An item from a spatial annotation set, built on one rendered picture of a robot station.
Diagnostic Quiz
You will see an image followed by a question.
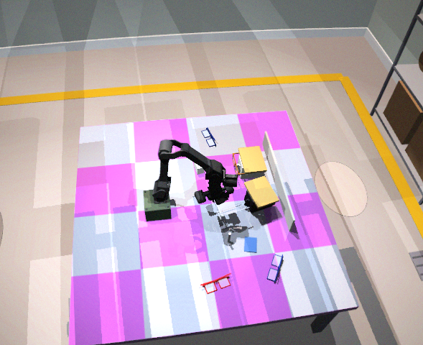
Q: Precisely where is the white rectangular block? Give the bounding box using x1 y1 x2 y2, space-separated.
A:
194 163 204 175

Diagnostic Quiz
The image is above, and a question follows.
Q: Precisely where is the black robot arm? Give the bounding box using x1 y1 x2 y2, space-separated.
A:
152 139 238 205

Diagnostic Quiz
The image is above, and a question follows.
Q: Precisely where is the white flat panel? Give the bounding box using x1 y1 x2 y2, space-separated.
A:
263 131 295 231

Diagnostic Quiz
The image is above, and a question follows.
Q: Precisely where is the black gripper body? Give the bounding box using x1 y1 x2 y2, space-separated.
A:
195 181 234 204

